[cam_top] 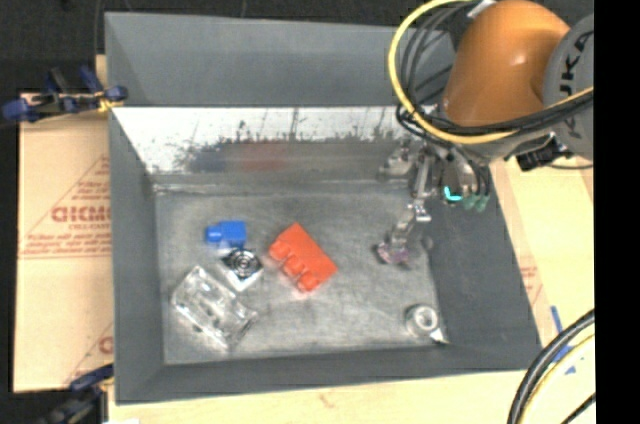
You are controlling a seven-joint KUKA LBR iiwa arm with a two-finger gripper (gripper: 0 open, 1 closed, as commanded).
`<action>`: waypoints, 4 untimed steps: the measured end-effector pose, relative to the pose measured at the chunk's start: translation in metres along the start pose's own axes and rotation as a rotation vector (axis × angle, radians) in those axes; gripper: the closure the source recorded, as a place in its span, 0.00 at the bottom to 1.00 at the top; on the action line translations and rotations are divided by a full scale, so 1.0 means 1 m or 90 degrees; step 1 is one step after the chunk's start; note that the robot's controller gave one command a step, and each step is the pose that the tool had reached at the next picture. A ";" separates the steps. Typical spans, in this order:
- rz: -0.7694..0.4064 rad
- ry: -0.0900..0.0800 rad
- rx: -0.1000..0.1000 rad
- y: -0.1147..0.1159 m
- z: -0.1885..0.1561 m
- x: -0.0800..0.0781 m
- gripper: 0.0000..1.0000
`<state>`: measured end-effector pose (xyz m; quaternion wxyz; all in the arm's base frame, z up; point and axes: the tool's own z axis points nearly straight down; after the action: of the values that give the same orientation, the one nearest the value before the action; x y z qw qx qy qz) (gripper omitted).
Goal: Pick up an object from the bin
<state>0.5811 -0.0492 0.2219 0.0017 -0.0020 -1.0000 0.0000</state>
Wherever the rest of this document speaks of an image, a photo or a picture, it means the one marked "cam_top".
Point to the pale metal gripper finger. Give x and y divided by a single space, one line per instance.
396 166
404 232

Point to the orange-red toy brick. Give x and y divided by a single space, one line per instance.
302 257

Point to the grey metal bin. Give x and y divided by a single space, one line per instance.
320 327

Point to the round metal disc on white square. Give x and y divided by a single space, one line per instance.
242 264

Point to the blue plastic block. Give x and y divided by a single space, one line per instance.
227 232

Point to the clear plastic box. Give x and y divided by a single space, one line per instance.
210 307

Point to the brown cardboard board, red print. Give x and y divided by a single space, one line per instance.
60 292

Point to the black cylinder on white bracket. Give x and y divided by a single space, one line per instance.
537 157

